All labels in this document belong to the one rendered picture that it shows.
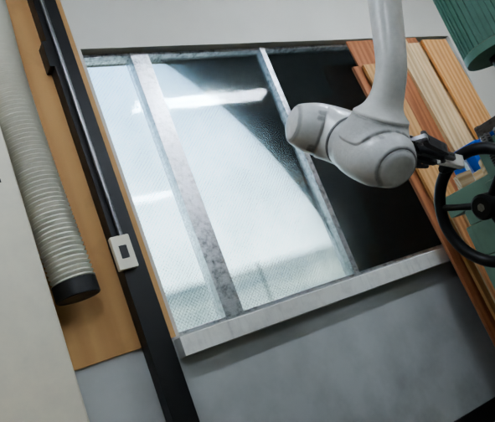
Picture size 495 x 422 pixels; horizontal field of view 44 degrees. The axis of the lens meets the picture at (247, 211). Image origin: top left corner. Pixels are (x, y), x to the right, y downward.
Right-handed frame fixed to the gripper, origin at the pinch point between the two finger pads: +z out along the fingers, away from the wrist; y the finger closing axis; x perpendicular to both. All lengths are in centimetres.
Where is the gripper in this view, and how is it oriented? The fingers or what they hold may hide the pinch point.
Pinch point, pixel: (450, 159)
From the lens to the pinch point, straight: 143.0
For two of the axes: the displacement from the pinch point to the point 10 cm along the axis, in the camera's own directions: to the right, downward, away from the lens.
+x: 0.5, 9.2, -4.0
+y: -4.5, 3.8, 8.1
